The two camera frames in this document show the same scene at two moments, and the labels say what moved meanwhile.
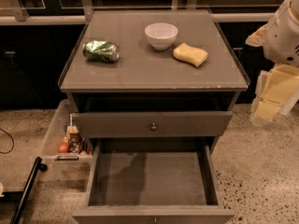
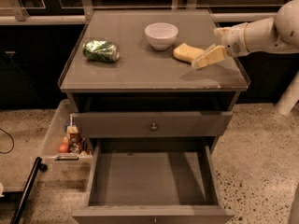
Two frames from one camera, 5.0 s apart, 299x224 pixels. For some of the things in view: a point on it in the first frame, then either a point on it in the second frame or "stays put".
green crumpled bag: [101, 50] stays put
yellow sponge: [192, 55] stays put
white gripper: [282, 38] -> [234, 40]
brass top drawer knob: [153, 127] stays put
